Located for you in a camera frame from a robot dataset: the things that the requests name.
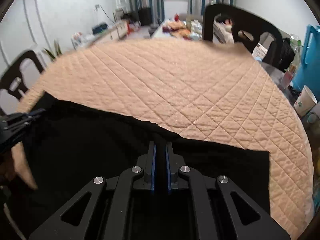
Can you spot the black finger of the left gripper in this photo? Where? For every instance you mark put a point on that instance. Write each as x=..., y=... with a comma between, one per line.
x=14, y=126

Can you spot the paper cup with flowers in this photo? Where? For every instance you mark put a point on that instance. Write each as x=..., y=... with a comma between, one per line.
x=305, y=102

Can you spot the beige quilted bed cover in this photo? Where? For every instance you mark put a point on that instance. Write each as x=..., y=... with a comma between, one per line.
x=200, y=90

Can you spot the dark plastic chair right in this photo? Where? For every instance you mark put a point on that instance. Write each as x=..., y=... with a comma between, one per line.
x=247, y=28

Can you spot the dark blue bag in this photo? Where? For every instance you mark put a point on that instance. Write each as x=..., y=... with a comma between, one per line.
x=99, y=28

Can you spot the black pants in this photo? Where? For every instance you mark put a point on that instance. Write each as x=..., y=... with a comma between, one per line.
x=71, y=144

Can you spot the white low cabinet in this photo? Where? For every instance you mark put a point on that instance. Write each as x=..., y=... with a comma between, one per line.
x=114, y=33

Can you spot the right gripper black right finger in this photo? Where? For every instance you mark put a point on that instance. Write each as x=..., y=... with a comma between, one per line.
x=226, y=189

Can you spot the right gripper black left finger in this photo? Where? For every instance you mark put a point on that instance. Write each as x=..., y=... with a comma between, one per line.
x=100, y=209

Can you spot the blue thermos jug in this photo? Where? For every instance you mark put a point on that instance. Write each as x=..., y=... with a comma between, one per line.
x=308, y=72

